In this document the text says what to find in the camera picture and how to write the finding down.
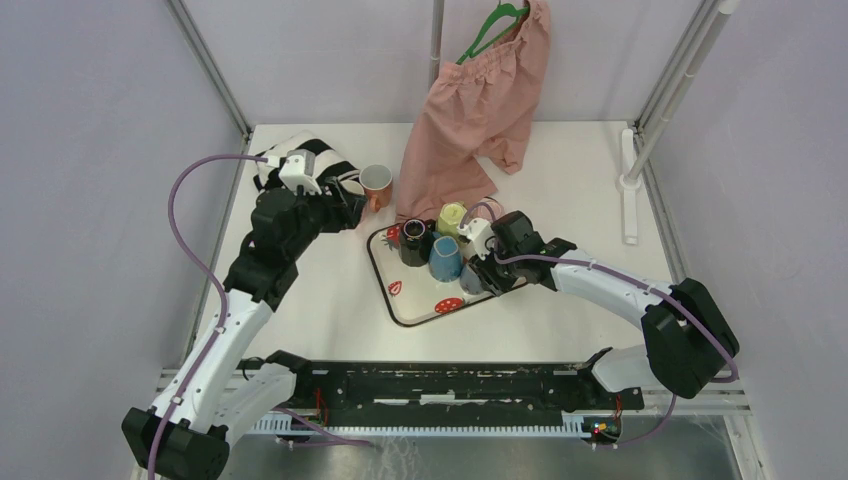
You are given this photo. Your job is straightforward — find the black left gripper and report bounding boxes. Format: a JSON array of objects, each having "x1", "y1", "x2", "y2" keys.
[{"x1": 286, "y1": 176, "x2": 368, "y2": 259}]

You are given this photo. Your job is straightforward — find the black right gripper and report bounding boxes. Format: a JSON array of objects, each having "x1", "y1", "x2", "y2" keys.
[{"x1": 468, "y1": 236, "x2": 522, "y2": 297}]

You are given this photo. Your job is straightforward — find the grey blue mug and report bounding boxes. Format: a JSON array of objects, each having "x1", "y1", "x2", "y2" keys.
[{"x1": 459, "y1": 264, "x2": 485, "y2": 295}]

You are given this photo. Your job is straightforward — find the floral salmon mug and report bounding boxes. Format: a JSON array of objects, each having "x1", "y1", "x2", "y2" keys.
[{"x1": 359, "y1": 164, "x2": 393, "y2": 213}]

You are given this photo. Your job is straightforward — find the strawberry print tray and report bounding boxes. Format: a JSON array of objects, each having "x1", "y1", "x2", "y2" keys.
[{"x1": 366, "y1": 224, "x2": 494, "y2": 327}]

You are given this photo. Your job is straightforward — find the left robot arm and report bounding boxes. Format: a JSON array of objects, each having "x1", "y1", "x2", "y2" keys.
[{"x1": 121, "y1": 178, "x2": 367, "y2": 479}]

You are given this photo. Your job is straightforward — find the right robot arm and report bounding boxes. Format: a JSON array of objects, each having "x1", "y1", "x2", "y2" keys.
[{"x1": 458, "y1": 211, "x2": 739, "y2": 408}]

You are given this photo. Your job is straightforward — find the bright blue mug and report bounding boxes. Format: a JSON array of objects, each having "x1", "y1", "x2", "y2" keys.
[{"x1": 428, "y1": 236, "x2": 463, "y2": 283}]

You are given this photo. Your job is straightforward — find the pale pink faceted mug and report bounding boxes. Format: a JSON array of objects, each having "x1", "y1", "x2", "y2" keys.
[{"x1": 472, "y1": 197, "x2": 505, "y2": 222}]

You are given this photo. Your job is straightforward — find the green faceted mug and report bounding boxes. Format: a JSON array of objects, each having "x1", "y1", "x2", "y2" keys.
[{"x1": 436, "y1": 202, "x2": 467, "y2": 241}]

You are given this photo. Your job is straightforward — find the black faceted mug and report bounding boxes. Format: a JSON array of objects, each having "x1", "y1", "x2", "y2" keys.
[{"x1": 399, "y1": 218, "x2": 435, "y2": 268}]

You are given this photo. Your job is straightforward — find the black white striped towel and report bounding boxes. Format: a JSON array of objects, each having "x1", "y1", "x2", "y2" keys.
[{"x1": 253, "y1": 130, "x2": 365, "y2": 196}]

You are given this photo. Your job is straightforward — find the pink shorts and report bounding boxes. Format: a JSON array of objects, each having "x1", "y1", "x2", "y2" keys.
[{"x1": 395, "y1": 1, "x2": 551, "y2": 221}]

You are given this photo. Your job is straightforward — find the centre metal pole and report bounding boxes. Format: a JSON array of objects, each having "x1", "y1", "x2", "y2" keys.
[{"x1": 429, "y1": 0, "x2": 445, "y2": 78}]

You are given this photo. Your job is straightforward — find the green clothes hanger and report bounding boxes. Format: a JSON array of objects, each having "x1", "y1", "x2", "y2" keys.
[{"x1": 456, "y1": 1, "x2": 530, "y2": 65}]

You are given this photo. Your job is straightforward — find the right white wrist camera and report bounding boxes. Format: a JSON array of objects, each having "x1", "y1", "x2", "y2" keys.
[{"x1": 458, "y1": 218, "x2": 494, "y2": 261}]

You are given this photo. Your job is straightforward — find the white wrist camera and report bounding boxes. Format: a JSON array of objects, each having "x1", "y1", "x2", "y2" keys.
[
  {"x1": 265, "y1": 149, "x2": 322, "y2": 196},
  {"x1": 458, "y1": 218, "x2": 494, "y2": 261}
]

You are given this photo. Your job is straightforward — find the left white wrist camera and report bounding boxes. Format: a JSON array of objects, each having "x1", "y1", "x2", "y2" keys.
[{"x1": 265, "y1": 149, "x2": 322, "y2": 196}]

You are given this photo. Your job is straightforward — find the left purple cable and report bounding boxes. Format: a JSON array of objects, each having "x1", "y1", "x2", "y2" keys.
[{"x1": 146, "y1": 154, "x2": 270, "y2": 480}]

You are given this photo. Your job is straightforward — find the white cable duct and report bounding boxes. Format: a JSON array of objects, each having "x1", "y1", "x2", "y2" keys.
[{"x1": 247, "y1": 412, "x2": 618, "y2": 442}]

